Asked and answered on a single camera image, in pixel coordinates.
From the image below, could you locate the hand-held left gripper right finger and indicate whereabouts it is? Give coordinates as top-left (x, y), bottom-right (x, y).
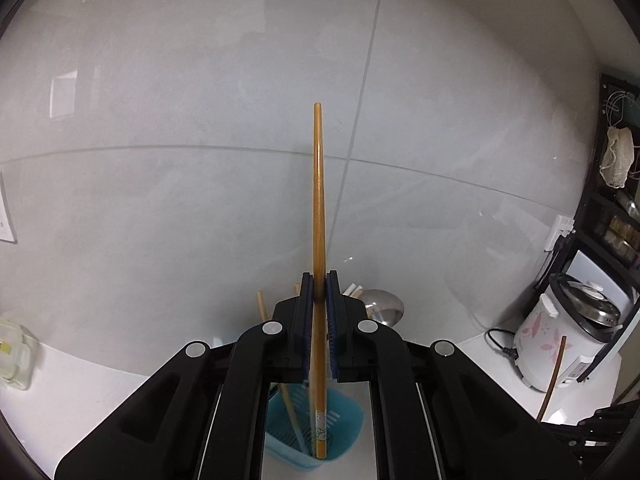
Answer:
top-left (326, 270), bottom-right (582, 480)

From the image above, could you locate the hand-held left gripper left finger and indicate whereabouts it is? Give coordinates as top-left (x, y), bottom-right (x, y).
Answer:
top-left (54, 272), bottom-right (316, 480)

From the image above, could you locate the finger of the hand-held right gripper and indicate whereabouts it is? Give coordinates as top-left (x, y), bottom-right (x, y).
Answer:
top-left (542, 402), bottom-right (633, 463)

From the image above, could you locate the pale bamboo chopsticks group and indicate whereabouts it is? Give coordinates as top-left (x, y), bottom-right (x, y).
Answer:
top-left (536, 335), bottom-right (568, 422)

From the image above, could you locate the wooden chopstick blue white end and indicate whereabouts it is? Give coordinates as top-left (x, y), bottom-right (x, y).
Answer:
top-left (256, 289), bottom-right (307, 453)

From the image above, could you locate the blue plastic utensil holder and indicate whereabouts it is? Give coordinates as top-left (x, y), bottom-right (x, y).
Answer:
top-left (263, 384), bottom-right (365, 472)

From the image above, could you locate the wooden chopstick green patterned end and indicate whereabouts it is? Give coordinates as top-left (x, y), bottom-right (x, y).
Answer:
top-left (308, 102), bottom-right (331, 460)

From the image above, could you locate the steel spoon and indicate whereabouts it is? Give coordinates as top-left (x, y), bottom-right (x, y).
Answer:
top-left (360, 288), bottom-right (405, 327)

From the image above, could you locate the white floral rice cooker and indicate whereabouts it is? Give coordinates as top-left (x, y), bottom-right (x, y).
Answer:
top-left (513, 272), bottom-right (624, 394)

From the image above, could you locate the black metal shelf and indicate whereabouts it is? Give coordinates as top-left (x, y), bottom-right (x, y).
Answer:
top-left (547, 72), bottom-right (640, 411)

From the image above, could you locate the pale cloth bag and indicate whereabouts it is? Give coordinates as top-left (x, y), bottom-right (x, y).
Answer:
top-left (599, 127), bottom-right (637, 187)

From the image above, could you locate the clear plastic food container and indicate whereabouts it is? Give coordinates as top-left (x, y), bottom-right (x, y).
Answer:
top-left (0, 317), bottom-right (42, 392)

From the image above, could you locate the black power cable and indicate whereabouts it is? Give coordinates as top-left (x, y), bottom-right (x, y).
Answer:
top-left (486, 327), bottom-right (522, 362)

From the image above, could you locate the white wall socket with plug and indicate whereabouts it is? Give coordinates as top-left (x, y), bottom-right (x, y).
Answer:
top-left (544, 214), bottom-right (577, 252)

